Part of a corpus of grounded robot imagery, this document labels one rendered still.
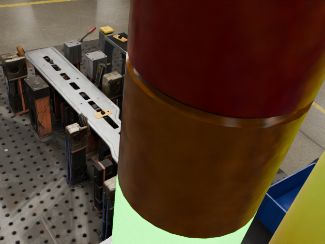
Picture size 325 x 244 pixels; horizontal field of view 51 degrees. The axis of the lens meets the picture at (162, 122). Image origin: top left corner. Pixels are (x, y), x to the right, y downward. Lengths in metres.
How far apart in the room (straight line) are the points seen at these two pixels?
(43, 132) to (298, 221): 1.78
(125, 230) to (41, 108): 1.73
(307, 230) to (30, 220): 1.47
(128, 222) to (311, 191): 0.15
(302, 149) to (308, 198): 3.22
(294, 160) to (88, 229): 2.19
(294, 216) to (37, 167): 1.65
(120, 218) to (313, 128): 3.70
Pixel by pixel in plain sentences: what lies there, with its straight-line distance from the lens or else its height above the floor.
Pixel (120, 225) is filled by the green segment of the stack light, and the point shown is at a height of 1.91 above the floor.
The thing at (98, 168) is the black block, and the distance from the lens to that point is 1.44.
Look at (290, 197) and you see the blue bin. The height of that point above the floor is 1.03.
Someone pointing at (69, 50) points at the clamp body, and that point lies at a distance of 2.12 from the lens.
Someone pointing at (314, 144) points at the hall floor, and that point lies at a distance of 3.62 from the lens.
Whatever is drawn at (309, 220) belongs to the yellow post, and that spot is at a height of 1.86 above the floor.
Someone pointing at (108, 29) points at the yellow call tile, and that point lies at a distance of 2.10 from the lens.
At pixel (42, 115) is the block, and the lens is 1.91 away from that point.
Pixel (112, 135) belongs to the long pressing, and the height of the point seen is 1.00.
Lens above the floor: 2.05
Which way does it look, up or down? 39 degrees down
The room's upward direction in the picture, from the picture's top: 10 degrees clockwise
